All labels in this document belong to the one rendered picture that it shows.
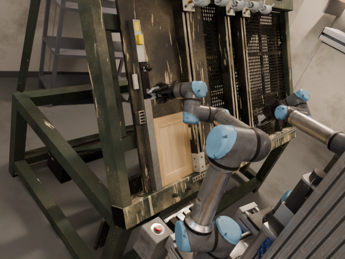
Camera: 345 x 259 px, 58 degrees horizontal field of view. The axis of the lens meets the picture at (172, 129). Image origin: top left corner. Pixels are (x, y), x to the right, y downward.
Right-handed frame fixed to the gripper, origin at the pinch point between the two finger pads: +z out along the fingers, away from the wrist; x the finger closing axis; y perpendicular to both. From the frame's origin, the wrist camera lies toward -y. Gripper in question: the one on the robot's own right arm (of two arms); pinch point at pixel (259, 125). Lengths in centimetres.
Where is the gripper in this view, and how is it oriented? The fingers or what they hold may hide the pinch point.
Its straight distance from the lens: 202.9
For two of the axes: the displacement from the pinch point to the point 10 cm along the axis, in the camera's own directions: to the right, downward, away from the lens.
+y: -3.4, -9.0, 2.8
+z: -5.2, 4.3, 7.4
